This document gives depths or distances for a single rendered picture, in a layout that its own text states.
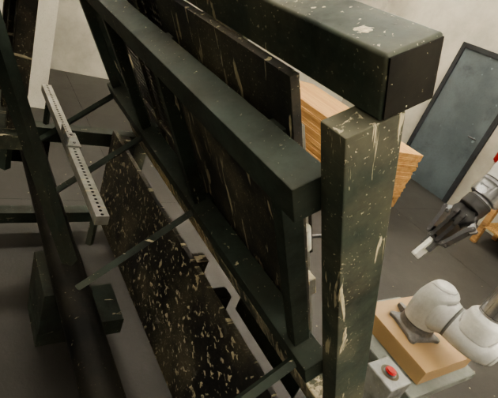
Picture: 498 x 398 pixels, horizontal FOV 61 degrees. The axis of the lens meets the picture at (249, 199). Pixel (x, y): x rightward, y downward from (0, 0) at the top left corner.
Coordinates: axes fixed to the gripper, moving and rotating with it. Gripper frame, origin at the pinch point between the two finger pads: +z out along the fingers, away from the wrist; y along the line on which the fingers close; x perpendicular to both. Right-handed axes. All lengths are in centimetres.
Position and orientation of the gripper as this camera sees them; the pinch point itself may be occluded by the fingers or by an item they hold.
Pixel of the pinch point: (424, 247)
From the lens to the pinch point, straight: 133.3
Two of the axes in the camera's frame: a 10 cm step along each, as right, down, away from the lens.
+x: 6.3, 4.8, 6.1
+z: -7.1, 6.8, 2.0
